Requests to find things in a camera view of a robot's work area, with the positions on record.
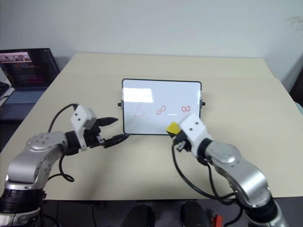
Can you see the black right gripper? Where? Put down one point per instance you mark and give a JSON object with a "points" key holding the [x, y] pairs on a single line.
{"points": [[181, 141]]}

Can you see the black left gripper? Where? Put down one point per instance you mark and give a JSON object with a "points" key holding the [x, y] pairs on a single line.
{"points": [[91, 137]]}

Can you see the yellow whiteboard eraser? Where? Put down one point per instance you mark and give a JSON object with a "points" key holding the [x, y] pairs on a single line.
{"points": [[172, 128]]}

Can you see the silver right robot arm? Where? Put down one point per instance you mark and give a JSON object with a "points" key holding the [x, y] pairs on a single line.
{"points": [[239, 170]]}

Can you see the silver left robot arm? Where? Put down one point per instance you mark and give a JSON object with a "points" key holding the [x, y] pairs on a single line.
{"points": [[35, 156]]}

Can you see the small black-framed whiteboard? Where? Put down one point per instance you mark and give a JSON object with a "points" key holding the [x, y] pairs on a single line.
{"points": [[161, 106]]}

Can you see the dark rounded right foot shape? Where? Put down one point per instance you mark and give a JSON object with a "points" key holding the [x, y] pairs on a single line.
{"points": [[194, 214]]}

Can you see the dark rounded foot shape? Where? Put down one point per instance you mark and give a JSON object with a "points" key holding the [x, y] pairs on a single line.
{"points": [[142, 215], [194, 214]]}

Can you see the dark rounded left foot shape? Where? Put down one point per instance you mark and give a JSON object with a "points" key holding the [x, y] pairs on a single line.
{"points": [[142, 215]]}

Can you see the red clip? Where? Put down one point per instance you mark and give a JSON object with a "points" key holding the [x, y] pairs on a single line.
{"points": [[216, 220]]}

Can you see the open laptop computer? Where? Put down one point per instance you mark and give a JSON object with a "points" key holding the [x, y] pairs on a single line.
{"points": [[24, 78]]}

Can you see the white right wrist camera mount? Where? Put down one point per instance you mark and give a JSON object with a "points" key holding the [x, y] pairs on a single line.
{"points": [[193, 131]]}

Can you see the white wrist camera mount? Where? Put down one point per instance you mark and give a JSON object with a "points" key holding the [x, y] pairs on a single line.
{"points": [[81, 118], [193, 131]]}

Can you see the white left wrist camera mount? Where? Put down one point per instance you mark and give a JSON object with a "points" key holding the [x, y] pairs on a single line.
{"points": [[81, 118]]}

